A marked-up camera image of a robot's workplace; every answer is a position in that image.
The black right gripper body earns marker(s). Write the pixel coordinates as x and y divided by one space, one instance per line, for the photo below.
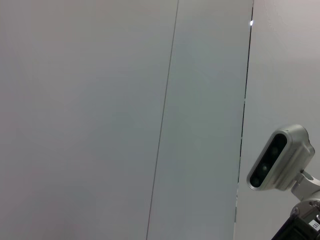
297 230

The silver right camera mount bracket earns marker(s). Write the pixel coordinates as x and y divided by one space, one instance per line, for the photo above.
307 195

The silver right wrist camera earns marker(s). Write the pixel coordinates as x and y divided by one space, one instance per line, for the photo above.
282 157

